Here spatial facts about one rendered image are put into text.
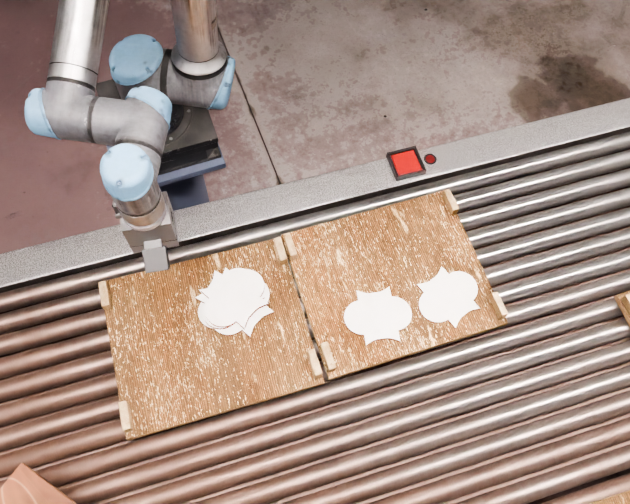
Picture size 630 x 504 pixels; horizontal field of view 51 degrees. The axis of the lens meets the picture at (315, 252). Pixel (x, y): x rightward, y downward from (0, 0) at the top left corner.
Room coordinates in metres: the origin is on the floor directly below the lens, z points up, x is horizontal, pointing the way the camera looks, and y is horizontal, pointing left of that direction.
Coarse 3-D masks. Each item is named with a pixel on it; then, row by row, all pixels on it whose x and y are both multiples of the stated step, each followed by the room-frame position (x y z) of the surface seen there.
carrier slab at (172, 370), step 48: (144, 288) 0.52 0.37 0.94; (192, 288) 0.53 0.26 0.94; (288, 288) 0.54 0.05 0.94; (144, 336) 0.41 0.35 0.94; (192, 336) 0.42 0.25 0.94; (240, 336) 0.43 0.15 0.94; (288, 336) 0.43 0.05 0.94; (144, 384) 0.31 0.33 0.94; (192, 384) 0.32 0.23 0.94; (240, 384) 0.32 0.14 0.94; (288, 384) 0.33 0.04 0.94; (144, 432) 0.22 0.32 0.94
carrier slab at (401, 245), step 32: (320, 224) 0.71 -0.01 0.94; (352, 224) 0.71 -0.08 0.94; (384, 224) 0.72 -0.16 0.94; (416, 224) 0.72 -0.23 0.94; (448, 224) 0.73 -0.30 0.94; (288, 256) 0.62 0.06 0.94; (320, 256) 0.63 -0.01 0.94; (352, 256) 0.63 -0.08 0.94; (384, 256) 0.64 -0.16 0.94; (416, 256) 0.64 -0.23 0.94; (448, 256) 0.65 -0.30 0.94; (320, 288) 0.55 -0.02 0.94; (352, 288) 0.55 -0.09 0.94; (384, 288) 0.56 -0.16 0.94; (416, 288) 0.56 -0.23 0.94; (480, 288) 0.57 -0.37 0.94; (320, 320) 0.47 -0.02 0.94; (416, 320) 0.49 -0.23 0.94; (480, 320) 0.50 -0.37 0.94; (320, 352) 0.40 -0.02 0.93; (352, 352) 0.41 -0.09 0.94; (384, 352) 0.41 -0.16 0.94; (416, 352) 0.42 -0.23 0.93
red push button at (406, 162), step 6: (396, 156) 0.91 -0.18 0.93; (402, 156) 0.91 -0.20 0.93; (408, 156) 0.91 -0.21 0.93; (414, 156) 0.91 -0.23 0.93; (396, 162) 0.89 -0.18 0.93; (402, 162) 0.89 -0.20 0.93; (408, 162) 0.90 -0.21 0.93; (414, 162) 0.90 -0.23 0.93; (396, 168) 0.88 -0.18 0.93; (402, 168) 0.88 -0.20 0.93; (408, 168) 0.88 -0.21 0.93; (414, 168) 0.88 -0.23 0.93; (420, 168) 0.88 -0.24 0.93; (402, 174) 0.86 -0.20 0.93
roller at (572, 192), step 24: (552, 192) 0.84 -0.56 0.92; (576, 192) 0.85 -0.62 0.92; (600, 192) 0.86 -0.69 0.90; (480, 216) 0.76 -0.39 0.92; (504, 216) 0.77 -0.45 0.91; (96, 312) 0.47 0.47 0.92; (0, 336) 0.40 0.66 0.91; (24, 336) 0.40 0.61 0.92; (48, 336) 0.41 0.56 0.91; (72, 336) 0.42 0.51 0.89
